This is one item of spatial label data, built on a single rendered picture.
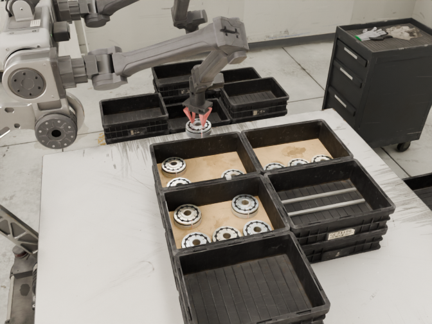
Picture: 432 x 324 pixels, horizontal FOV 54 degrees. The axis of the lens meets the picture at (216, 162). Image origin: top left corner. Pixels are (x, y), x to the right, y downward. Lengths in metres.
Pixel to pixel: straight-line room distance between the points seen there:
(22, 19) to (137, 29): 3.12
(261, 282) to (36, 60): 0.93
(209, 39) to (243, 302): 0.79
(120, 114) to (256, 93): 0.96
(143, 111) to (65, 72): 1.69
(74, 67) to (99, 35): 3.27
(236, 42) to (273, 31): 3.78
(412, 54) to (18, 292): 2.61
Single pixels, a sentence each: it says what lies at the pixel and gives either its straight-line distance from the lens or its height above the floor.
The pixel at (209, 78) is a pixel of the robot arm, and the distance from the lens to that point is 1.46.
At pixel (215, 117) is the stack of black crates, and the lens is 2.98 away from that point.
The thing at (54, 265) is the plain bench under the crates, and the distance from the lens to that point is 1.73.
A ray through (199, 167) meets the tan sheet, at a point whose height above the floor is 0.83.
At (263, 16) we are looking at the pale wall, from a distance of 4.81.
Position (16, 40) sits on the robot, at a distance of 1.30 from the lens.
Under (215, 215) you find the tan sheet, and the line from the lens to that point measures 1.61.
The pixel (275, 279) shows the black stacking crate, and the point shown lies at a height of 0.83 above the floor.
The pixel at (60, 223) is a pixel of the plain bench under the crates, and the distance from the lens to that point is 1.87.
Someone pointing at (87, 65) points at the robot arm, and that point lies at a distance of 1.23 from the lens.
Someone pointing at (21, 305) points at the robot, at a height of 0.24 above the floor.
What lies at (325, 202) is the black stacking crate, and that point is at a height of 0.83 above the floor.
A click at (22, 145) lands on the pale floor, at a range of 3.67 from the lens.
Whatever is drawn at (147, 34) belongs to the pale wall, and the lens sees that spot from 4.53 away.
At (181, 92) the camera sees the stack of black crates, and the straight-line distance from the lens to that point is 3.02.
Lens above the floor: 1.99
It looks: 39 degrees down
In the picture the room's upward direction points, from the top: straight up
